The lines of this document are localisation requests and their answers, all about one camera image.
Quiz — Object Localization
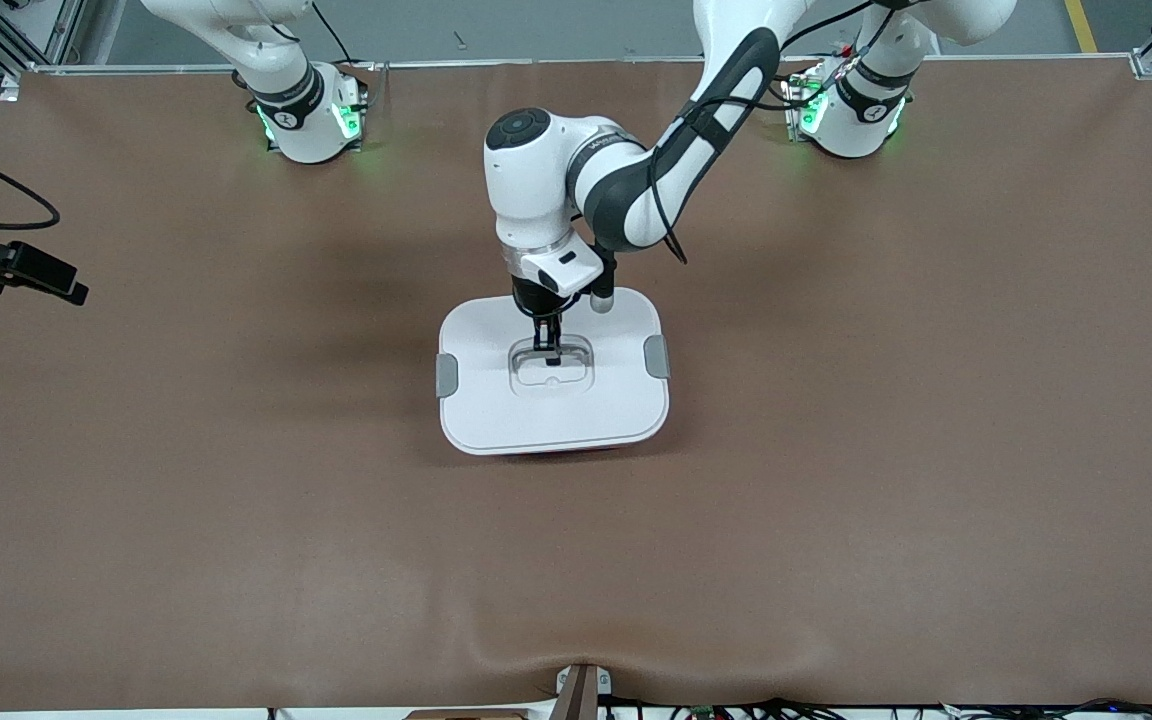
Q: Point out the white box lid grey clips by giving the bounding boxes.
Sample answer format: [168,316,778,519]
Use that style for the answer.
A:
[434,288,672,457]

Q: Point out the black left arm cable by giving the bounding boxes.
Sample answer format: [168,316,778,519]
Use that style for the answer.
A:
[646,0,897,266]

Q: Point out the aluminium frame struts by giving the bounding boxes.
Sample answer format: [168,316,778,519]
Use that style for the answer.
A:
[0,0,97,101]

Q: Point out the wooden table clamp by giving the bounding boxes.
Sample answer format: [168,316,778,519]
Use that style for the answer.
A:
[551,662,614,720]

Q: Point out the brown table mat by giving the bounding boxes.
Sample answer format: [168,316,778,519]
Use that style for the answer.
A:
[0,58,1152,713]

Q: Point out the silver table edge rail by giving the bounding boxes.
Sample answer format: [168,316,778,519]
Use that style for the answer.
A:
[31,55,1137,73]

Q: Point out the black right base cable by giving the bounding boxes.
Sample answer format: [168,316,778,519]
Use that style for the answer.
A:
[310,0,361,67]

